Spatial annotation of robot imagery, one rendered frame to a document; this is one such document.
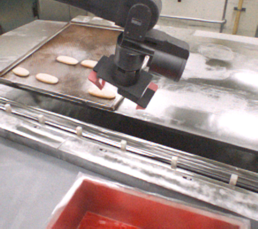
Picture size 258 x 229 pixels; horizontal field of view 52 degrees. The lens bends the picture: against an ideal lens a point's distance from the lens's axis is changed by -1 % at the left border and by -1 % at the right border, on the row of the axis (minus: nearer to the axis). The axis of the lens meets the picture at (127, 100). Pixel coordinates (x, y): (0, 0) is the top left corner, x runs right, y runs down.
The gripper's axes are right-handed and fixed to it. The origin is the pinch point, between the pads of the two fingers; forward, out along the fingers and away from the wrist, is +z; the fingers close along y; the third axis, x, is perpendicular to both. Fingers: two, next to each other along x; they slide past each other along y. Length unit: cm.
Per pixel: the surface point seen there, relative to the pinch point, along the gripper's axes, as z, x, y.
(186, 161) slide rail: 8.4, -2.9, 21.8
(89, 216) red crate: 6.9, -25.4, 7.5
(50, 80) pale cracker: 26.5, 6.7, -28.2
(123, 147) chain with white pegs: 12.2, -6.2, 6.1
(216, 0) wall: 193, 320, 9
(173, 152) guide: 9.3, -1.8, 18.1
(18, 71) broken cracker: 32, 6, -43
